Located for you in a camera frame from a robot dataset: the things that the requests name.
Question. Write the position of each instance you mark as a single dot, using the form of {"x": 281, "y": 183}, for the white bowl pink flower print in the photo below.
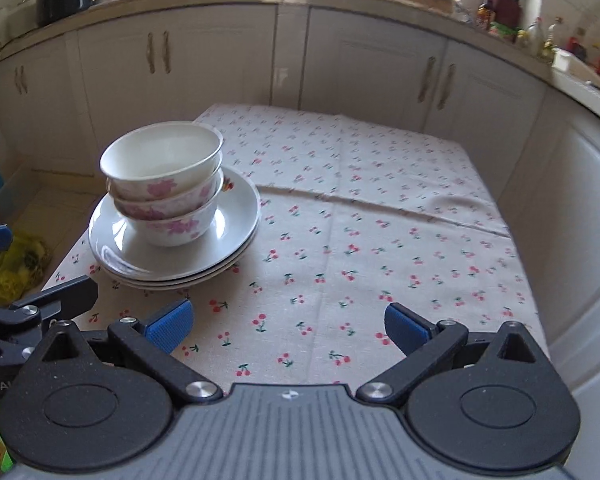
{"x": 180, "y": 205}
{"x": 180, "y": 230}
{"x": 160, "y": 155}

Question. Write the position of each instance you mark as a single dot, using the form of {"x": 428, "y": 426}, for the tall clear seasoning bottle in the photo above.
{"x": 550, "y": 45}

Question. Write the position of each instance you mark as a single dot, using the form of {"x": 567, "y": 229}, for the dark red knife block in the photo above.
{"x": 507, "y": 10}

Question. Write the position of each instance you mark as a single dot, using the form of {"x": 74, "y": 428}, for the green seasoning packets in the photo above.
{"x": 502, "y": 31}

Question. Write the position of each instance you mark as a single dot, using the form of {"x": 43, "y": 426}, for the red label bottle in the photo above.
{"x": 576, "y": 46}

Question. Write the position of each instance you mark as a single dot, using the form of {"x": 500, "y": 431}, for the white plastic tray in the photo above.
{"x": 572, "y": 67}

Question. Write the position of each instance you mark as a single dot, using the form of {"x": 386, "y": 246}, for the yellow plastic bag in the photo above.
{"x": 15, "y": 265}

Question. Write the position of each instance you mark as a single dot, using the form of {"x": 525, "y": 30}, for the dark sauce bottle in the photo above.
{"x": 485, "y": 12}

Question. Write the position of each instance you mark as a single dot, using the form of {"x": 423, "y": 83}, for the white plate red flower print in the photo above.
{"x": 170, "y": 280}
{"x": 230, "y": 215}
{"x": 175, "y": 286}

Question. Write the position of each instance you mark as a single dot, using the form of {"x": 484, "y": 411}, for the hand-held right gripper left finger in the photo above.
{"x": 172, "y": 322}

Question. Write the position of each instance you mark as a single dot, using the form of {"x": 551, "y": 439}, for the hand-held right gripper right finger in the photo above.
{"x": 405, "y": 327}

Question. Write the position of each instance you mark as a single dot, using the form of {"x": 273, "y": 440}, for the clear white-capped bottle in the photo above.
{"x": 536, "y": 40}

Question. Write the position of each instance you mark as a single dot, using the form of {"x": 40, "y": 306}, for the cherry print tablecloth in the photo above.
{"x": 380, "y": 210}

